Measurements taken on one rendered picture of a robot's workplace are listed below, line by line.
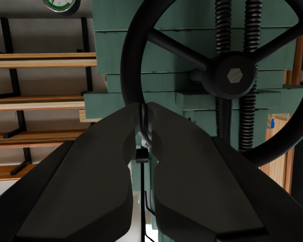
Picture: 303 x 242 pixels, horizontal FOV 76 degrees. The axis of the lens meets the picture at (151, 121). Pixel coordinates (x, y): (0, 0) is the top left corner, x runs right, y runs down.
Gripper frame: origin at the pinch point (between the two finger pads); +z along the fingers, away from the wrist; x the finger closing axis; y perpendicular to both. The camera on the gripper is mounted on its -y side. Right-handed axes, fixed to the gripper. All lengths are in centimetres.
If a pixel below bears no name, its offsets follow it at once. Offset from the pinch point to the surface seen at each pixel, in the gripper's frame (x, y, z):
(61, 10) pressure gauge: -14.6, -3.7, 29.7
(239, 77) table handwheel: 11.6, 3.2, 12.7
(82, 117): -20, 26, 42
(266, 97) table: 21.7, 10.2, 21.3
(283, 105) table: 31.6, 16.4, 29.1
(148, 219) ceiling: -4, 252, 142
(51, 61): -110, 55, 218
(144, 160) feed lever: -2, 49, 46
